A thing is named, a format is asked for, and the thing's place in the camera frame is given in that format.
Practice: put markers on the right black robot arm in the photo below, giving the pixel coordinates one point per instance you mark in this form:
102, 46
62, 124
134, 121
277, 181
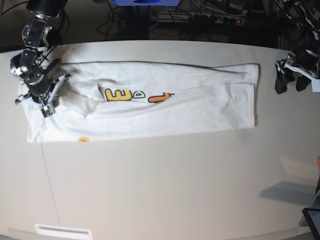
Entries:
40, 36

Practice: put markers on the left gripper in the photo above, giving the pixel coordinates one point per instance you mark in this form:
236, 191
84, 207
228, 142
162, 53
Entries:
308, 67

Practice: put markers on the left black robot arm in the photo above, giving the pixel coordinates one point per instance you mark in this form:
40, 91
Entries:
305, 14

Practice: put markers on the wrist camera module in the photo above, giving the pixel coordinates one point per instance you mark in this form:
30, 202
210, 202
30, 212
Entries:
315, 85
48, 110

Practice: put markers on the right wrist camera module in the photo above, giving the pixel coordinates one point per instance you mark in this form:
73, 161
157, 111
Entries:
48, 110

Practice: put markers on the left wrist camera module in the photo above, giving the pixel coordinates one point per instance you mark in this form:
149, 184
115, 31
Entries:
315, 85

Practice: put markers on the blue box at top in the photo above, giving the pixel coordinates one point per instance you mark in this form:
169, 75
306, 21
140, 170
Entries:
123, 3

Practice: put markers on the black tablet screen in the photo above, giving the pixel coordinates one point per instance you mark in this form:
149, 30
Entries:
312, 217

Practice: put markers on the black power strip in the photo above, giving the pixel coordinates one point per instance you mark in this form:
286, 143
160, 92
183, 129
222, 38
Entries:
206, 18

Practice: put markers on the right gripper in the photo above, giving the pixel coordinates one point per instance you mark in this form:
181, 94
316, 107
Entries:
40, 95

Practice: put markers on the white printed T-shirt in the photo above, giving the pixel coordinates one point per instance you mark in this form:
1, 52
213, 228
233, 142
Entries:
121, 100

